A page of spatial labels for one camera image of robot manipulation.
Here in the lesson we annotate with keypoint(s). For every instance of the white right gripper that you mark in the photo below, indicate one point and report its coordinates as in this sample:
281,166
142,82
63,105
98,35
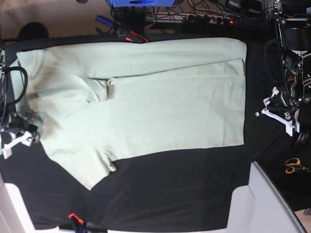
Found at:
24,137

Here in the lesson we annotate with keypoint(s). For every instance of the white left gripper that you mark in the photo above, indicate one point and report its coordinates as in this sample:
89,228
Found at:
283,108

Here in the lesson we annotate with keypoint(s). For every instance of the light green T-shirt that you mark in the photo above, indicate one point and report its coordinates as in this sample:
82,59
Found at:
97,103

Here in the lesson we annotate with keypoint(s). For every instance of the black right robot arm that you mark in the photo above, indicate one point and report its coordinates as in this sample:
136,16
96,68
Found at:
18,128

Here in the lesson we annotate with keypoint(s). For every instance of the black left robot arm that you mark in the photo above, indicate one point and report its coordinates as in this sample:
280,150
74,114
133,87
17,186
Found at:
293,37

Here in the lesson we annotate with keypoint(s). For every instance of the black round object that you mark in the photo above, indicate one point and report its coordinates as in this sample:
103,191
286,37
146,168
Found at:
301,141

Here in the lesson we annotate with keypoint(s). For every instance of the white box left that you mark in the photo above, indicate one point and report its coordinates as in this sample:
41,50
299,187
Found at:
14,217

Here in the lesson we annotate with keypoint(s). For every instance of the white box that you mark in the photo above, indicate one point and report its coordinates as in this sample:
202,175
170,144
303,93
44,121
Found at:
258,207
14,217

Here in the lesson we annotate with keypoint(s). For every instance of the white box right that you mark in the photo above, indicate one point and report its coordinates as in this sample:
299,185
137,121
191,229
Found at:
258,207

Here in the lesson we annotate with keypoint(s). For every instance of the red clamp bottom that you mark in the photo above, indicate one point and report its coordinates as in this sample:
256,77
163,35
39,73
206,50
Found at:
74,216

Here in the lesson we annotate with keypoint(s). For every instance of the blue clamp bottom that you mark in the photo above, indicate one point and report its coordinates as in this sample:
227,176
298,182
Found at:
87,228

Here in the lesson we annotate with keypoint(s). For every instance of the black table cloth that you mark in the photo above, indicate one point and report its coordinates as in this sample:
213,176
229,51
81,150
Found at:
175,191

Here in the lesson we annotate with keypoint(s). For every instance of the red black clamp top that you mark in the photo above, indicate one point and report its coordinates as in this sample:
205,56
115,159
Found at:
131,36

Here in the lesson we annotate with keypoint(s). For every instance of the blue stand base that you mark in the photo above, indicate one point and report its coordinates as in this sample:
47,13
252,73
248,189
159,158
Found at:
151,3

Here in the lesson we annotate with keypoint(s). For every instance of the orange handled scissors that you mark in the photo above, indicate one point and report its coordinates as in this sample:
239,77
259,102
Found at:
294,165

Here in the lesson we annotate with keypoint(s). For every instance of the blue handled tool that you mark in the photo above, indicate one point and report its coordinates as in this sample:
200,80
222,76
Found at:
103,20

